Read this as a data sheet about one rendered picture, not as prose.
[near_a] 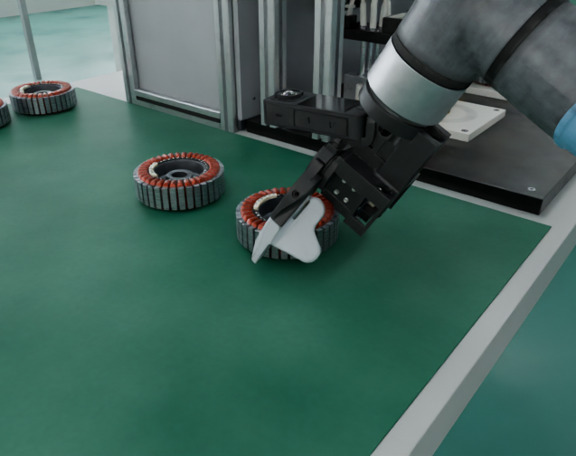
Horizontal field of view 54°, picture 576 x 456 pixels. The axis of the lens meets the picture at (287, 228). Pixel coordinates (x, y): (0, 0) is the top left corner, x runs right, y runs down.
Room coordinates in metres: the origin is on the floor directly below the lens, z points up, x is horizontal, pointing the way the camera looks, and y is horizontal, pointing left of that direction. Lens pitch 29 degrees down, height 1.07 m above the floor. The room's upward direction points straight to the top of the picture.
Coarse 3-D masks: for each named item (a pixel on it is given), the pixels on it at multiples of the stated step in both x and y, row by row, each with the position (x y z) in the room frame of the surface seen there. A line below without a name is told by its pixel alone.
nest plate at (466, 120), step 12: (456, 108) 0.91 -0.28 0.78; (468, 108) 0.91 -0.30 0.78; (480, 108) 0.91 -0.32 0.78; (492, 108) 0.91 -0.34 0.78; (444, 120) 0.84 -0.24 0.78; (456, 120) 0.84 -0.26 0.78; (468, 120) 0.84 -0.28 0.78; (480, 120) 0.84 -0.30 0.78; (492, 120) 0.85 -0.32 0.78; (456, 132) 0.79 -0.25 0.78; (468, 132) 0.79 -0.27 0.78; (480, 132) 0.82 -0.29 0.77
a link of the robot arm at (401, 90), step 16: (384, 48) 0.47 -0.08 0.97; (384, 64) 0.46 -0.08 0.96; (400, 64) 0.44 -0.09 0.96; (368, 80) 0.47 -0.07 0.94; (384, 80) 0.45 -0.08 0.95; (400, 80) 0.44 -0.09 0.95; (416, 80) 0.43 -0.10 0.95; (384, 96) 0.45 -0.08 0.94; (400, 96) 0.44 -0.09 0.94; (416, 96) 0.44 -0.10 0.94; (432, 96) 0.43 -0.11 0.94; (448, 96) 0.44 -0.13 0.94; (400, 112) 0.44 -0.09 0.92; (416, 112) 0.44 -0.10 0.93; (432, 112) 0.44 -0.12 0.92; (448, 112) 0.46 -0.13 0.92
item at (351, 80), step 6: (348, 72) 0.97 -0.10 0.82; (354, 72) 0.97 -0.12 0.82; (366, 72) 0.97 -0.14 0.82; (348, 78) 0.96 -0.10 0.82; (354, 78) 0.95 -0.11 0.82; (360, 78) 0.94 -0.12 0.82; (366, 78) 0.94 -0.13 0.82; (348, 84) 0.96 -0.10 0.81; (354, 84) 0.95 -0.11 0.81; (348, 90) 0.96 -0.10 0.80; (354, 90) 0.95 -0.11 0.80; (348, 96) 0.96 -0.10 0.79; (354, 96) 0.95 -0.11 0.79
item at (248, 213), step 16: (272, 192) 0.58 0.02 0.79; (240, 208) 0.55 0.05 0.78; (256, 208) 0.54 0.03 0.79; (272, 208) 0.57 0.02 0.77; (304, 208) 0.57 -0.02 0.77; (240, 224) 0.52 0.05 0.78; (256, 224) 0.51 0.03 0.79; (320, 224) 0.51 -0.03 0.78; (336, 224) 0.52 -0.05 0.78; (240, 240) 0.52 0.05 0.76; (320, 240) 0.50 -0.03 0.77; (272, 256) 0.49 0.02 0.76
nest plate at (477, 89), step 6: (474, 84) 1.05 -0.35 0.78; (480, 84) 1.05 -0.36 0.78; (468, 90) 1.03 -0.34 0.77; (474, 90) 1.03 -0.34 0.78; (480, 90) 1.02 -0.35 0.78; (486, 90) 1.01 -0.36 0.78; (492, 90) 1.01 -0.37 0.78; (486, 96) 1.01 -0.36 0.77; (492, 96) 1.01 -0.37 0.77; (498, 96) 1.00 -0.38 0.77
